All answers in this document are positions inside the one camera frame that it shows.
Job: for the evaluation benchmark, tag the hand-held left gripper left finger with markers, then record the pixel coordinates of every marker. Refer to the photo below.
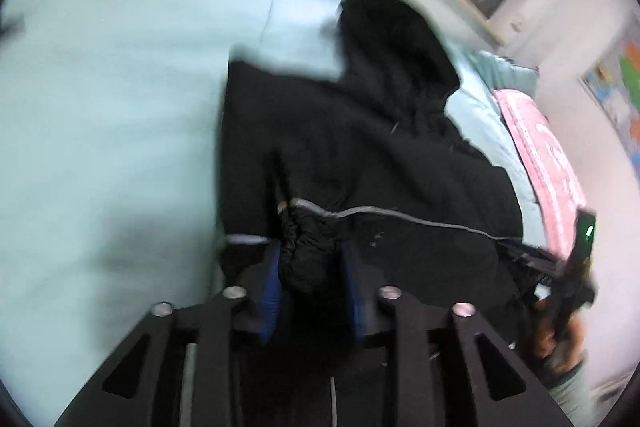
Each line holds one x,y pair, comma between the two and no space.
270,292

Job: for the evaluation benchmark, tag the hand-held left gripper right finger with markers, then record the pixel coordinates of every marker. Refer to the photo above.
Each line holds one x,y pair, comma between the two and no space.
356,294

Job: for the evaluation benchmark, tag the teal quilt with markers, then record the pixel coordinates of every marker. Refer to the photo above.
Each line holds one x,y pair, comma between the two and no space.
100,107

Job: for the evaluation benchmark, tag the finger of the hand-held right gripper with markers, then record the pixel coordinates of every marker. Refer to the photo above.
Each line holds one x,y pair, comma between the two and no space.
525,259

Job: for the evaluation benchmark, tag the white wall switch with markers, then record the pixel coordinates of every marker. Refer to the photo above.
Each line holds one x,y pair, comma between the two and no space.
517,24

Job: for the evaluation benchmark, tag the pink pillow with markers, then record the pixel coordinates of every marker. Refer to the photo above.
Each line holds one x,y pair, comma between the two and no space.
545,157

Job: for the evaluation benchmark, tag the teal pillow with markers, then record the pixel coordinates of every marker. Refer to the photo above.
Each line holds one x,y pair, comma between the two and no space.
510,74

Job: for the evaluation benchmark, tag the wall map poster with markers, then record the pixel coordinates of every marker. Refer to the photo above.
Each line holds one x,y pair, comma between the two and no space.
620,87

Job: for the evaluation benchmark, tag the person's right hand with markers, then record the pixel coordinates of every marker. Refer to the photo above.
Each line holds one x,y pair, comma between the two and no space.
555,347

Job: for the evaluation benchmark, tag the black jacket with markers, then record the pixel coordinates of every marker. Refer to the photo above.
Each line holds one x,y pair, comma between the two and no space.
375,157

